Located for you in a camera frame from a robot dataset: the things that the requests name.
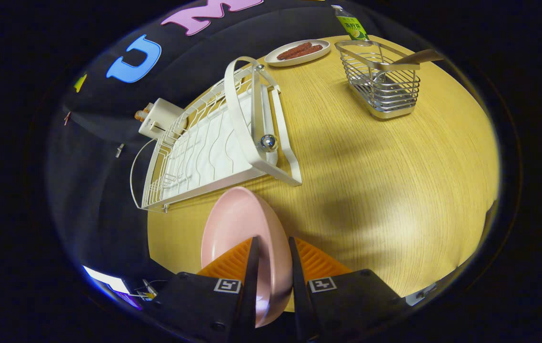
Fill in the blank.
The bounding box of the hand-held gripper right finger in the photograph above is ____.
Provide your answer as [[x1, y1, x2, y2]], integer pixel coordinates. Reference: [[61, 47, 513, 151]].
[[289, 237, 407, 343]]

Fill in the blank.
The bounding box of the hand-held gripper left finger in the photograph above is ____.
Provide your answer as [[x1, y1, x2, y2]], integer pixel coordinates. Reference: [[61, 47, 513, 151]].
[[150, 237, 261, 343]]

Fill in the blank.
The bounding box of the pink plate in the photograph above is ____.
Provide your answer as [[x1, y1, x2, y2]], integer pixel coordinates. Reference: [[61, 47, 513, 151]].
[[201, 186, 295, 328]]

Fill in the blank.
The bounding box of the white wire dish rack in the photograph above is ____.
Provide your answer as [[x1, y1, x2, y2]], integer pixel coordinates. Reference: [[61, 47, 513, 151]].
[[130, 56, 303, 213]]

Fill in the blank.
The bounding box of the metal wire basket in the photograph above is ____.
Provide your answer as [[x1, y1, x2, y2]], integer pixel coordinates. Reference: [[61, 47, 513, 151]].
[[334, 40, 422, 120]]

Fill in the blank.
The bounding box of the wooden handled spoon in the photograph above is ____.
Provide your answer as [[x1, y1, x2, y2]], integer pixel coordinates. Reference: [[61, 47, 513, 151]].
[[390, 49, 444, 67]]

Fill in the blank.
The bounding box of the white oval serving dish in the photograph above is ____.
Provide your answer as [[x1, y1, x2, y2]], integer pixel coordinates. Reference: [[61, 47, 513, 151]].
[[264, 39, 331, 67]]

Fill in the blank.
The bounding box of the computer monitor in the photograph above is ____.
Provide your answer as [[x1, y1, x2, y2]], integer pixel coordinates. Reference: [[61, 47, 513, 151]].
[[83, 265, 144, 310]]

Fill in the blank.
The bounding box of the white toaster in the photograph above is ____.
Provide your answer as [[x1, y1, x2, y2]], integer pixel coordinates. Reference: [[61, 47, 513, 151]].
[[139, 98, 188, 140]]

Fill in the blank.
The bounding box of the black backdrop cloth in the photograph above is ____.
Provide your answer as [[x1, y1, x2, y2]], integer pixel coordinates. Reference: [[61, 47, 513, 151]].
[[45, 0, 443, 310]]

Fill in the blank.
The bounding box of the brown meat piece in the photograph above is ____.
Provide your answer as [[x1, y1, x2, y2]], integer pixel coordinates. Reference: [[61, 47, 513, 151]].
[[295, 45, 323, 59], [277, 42, 313, 61]]

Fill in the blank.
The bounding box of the green drink bottle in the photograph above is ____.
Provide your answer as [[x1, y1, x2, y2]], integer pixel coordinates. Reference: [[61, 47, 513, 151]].
[[331, 5, 370, 41]]

